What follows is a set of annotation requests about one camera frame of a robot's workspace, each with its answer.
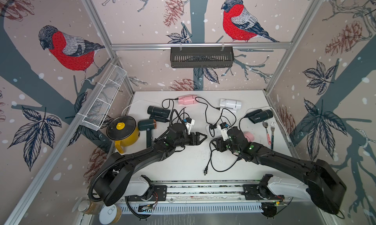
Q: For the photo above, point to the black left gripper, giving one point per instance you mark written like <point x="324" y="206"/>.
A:
<point x="196" y="142"/>

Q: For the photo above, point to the green copper long hair dryer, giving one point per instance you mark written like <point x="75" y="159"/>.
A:
<point x="147" y="125"/>

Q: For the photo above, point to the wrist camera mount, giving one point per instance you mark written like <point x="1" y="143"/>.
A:
<point x="224" y="127"/>
<point x="189" y="124"/>

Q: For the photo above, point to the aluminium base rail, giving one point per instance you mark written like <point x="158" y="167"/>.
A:
<point x="198" y="197"/>

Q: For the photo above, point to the glass jar with lid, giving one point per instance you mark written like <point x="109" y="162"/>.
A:
<point x="89" y="207"/>

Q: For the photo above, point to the pink folding hair dryer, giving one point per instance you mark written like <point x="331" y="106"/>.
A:
<point x="187" y="99"/>

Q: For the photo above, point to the yellow pot with glass lid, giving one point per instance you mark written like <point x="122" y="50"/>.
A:
<point x="123" y="131"/>

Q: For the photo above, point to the white lidded tin can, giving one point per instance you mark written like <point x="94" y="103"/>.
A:
<point x="110" y="214"/>

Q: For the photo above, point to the silver spoon pink handle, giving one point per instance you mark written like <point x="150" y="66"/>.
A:
<point x="265" y="125"/>

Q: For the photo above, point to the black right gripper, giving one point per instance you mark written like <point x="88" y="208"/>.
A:
<point x="219" y="144"/>

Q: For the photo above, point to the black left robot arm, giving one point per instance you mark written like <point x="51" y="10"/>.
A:
<point x="111" y="181"/>

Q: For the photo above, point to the dark green small hair dryer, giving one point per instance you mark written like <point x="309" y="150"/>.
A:
<point x="158" y="114"/>

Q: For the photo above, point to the black hanging wall basket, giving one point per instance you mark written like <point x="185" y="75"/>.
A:
<point x="202" y="57"/>

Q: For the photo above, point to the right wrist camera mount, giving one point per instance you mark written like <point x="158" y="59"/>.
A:
<point x="224" y="127"/>

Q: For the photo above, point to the white wire basket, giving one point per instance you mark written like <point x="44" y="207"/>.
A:
<point x="95" y="116"/>

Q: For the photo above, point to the dark green folding hair dryer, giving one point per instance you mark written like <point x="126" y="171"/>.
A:
<point x="259" y="115"/>

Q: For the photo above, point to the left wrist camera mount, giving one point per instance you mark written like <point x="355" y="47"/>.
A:
<point x="189" y="124"/>

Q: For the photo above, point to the silver fork dark handle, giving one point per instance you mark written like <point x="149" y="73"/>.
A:
<point x="273" y="126"/>

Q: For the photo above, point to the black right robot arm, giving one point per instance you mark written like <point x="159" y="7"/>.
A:
<point x="325" y="187"/>

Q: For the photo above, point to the white folding hair dryer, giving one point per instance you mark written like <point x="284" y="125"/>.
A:
<point x="230" y="105"/>

